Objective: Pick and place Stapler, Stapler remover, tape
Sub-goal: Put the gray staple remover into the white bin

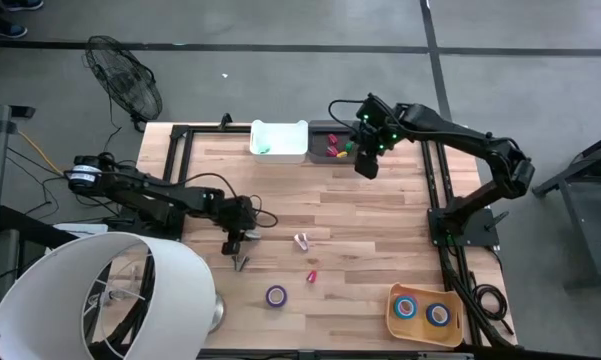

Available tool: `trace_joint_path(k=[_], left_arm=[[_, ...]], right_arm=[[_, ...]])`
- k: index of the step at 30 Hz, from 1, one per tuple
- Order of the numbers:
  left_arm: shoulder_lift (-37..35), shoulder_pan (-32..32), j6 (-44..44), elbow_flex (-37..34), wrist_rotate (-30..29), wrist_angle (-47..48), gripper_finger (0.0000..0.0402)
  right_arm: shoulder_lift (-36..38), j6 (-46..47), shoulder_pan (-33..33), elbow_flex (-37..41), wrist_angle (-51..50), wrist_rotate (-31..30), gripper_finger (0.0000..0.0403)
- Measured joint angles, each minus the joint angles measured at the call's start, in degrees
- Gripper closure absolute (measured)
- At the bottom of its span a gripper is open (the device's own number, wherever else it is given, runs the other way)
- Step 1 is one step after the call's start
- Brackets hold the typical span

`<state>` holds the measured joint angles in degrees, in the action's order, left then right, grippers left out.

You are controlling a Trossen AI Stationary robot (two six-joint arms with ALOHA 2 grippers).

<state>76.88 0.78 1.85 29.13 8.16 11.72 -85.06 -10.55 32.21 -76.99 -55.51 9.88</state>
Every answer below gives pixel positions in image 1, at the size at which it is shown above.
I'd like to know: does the silver lamp base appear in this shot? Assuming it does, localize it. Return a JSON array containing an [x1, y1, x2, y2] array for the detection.
[[208, 291, 227, 334]]

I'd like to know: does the black aluminium table frame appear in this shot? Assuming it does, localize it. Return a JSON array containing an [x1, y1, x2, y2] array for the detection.
[[161, 122, 519, 360]]

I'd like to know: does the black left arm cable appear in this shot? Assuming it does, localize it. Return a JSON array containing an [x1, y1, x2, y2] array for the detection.
[[178, 171, 280, 230]]

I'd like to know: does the light blue tape roll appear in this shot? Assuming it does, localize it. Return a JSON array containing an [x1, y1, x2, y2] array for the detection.
[[392, 294, 420, 321]]

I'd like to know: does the purple tape roll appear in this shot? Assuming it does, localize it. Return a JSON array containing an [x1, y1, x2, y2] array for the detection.
[[264, 284, 289, 309]]

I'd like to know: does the coiled black cable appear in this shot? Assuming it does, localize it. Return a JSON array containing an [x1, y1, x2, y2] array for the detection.
[[471, 283, 515, 337]]

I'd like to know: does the yellow extension cable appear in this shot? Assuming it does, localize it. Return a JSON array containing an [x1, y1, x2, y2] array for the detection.
[[15, 129, 67, 177]]

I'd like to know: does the dark metal table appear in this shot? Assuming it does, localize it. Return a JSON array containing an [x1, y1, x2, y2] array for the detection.
[[531, 128, 601, 292]]

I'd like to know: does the person's shoe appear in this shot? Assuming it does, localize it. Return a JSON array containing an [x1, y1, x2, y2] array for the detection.
[[1, 0, 45, 13], [0, 16, 29, 39]]

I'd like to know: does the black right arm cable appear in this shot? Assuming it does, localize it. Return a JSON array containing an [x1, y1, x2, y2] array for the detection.
[[327, 98, 367, 127]]

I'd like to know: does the white plastic bin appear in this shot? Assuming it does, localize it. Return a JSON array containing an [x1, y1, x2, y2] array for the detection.
[[249, 119, 310, 165]]

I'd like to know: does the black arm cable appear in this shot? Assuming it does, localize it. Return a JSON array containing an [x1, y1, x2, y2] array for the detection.
[[327, 98, 367, 127], [178, 171, 280, 230]]

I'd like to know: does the grey translucent plastic bin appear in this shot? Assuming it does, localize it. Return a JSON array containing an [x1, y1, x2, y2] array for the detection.
[[307, 119, 364, 166]]

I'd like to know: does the tan plastic bin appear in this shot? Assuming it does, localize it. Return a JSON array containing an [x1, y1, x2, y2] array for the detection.
[[384, 281, 465, 349]]

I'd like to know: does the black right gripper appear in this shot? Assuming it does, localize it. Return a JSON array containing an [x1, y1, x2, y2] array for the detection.
[[352, 112, 400, 180]]

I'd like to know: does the white flat box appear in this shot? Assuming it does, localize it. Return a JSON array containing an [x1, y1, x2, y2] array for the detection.
[[51, 222, 111, 241]]

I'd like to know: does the dark blue tape roll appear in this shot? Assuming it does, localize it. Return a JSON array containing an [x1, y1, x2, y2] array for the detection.
[[425, 302, 452, 328]]

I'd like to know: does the black wire floor fan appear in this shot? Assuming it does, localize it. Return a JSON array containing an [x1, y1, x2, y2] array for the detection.
[[83, 34, 164, 133]]

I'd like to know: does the white lamp shade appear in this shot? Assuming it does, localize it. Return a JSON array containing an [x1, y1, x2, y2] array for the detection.
[[0, 230, 218, 360]]

